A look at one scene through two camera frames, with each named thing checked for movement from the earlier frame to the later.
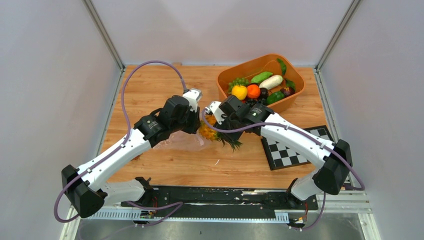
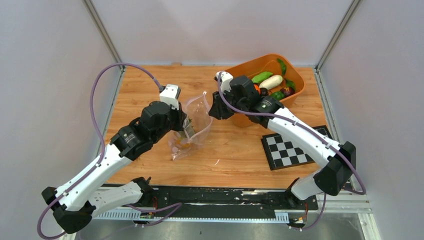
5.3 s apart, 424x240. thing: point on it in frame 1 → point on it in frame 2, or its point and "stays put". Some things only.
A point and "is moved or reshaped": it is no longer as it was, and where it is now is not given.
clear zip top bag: x=182 y=141 is moved or reshaped
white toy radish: x=271 y=81 stays put
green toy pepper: x=274 y=96 stays put
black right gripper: x=235 y=136 → x=218 y=110
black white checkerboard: x=280 y=156 stays put
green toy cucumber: x=261 y=77 stays put
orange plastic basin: x=268 y=63 stays put
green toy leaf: x=283 y=66 stays put
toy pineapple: x=210 y=120 → x=183 y=138
